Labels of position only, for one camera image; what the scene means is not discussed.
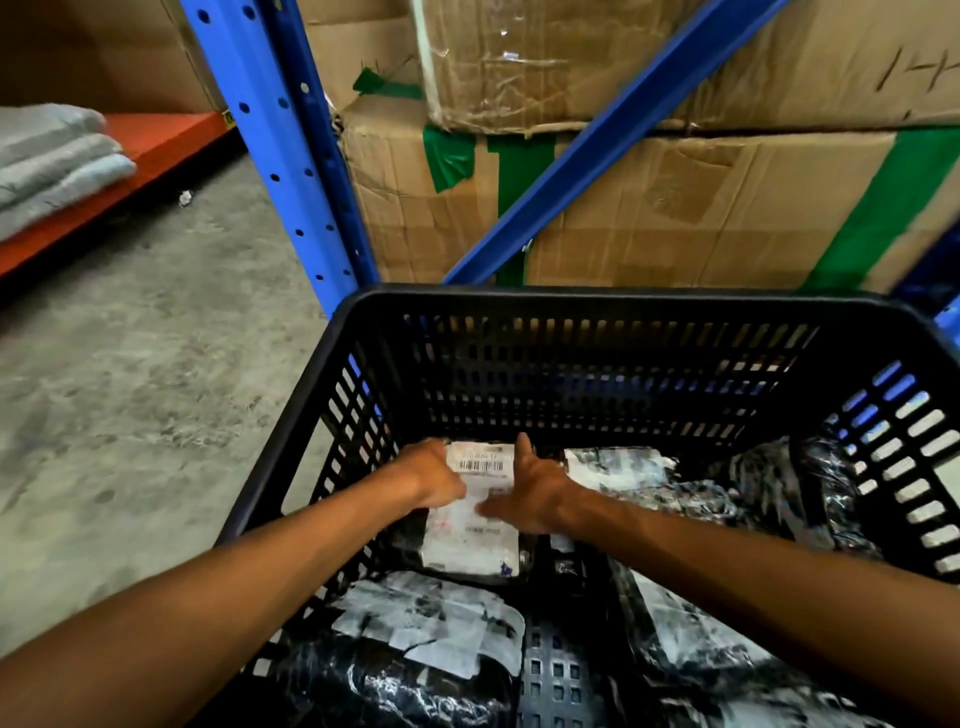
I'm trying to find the person's right hand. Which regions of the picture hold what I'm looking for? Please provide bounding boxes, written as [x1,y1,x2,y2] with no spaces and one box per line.
[475,432,585,537]

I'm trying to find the person's left hand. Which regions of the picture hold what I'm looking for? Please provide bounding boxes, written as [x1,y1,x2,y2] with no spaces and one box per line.
[388,438,468,513]

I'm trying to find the black parcel with white label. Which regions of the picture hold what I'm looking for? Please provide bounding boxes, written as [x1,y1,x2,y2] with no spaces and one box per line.
[549,447,680,556]
[390,441,535,586]

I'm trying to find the person's left forearm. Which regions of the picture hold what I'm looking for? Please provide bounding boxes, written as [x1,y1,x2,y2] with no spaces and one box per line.
[0,466,410,728]

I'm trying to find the person's right forearm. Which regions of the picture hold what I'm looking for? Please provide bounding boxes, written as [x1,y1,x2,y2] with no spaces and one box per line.
[573,483,960,725]

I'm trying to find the black plastic basket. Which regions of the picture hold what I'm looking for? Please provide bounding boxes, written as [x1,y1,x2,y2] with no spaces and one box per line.
[191,285,960,728]

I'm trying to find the black parcel with torn label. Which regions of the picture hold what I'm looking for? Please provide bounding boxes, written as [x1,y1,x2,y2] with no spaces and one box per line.
[258,570,528,728]

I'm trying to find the large black parcel white label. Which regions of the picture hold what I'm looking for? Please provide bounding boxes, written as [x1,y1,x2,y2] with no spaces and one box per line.
[607,558,901,728]

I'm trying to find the shiny black plastic parcel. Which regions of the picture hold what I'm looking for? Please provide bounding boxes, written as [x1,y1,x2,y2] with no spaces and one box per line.
[675,436,886,564]

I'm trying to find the cardboard box with green tape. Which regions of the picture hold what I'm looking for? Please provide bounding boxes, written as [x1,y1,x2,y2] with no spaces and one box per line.
[339,96,960,295]

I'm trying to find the blue diagonal rack brace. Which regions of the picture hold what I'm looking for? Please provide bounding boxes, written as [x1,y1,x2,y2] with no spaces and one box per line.
[442,0,792,287]

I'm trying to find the blue perforated rack upright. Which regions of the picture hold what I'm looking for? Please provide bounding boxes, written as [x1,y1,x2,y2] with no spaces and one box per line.
[178,0,381,318]

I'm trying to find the small brown cardboard box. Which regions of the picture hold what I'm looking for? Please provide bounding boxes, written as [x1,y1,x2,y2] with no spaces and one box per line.
[298,0,426,114]

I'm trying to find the orange shelf board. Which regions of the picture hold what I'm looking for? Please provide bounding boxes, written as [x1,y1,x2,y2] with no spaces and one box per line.
[0,111,240,280]

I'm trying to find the cardboard box with clear tape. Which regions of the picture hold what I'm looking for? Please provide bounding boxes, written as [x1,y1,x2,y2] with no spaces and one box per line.
[411,0,960,138]

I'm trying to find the grey folded cloth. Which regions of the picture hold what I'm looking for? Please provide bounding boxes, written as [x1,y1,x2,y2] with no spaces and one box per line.
[0,153,138,244]
[0,102,108,169]
[0,133,126,210]

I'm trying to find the plain brown cardboard box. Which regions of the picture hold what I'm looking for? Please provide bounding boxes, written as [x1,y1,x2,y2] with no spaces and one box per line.
[0,0,228,115]

